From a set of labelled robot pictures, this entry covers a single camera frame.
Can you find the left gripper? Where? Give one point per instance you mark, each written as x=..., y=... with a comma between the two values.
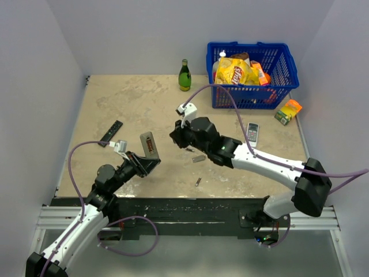
x=142, y=166

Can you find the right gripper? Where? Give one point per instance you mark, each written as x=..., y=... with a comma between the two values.
x=179, y=133

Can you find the grey beige remote control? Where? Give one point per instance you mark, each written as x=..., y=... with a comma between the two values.
x=149, y=145

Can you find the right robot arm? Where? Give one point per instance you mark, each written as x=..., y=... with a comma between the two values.
x=309, y=186

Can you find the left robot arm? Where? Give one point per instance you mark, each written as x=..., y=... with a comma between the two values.
x=97, y=210

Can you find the black remote control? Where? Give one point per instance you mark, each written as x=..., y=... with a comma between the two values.
x=110, y=133

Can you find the white grey remote control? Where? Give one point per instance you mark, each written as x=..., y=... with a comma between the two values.
x=252, y=134

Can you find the AAA battery front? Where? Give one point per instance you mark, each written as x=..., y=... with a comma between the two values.
x=197, y=181

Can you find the green glass bottle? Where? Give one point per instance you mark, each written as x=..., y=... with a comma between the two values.
x=184, y=78

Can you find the yellow chips bag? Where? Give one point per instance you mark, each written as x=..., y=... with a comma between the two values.
x=232, y=71

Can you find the orange snack box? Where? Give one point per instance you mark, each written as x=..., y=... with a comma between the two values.
x=264, y=79

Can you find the brown snack package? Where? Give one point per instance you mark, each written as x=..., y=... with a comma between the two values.
x=244, y=56

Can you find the green orange carton box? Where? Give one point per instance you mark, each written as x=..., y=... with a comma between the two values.
x=288, y=112

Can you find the blue plastic shopping basket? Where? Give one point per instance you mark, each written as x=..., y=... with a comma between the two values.
x=276, y=61

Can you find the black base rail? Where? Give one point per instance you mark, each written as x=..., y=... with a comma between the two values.
x=239, y=218

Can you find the aluminium frame rail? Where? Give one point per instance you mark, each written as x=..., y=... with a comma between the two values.
x=58, y=218

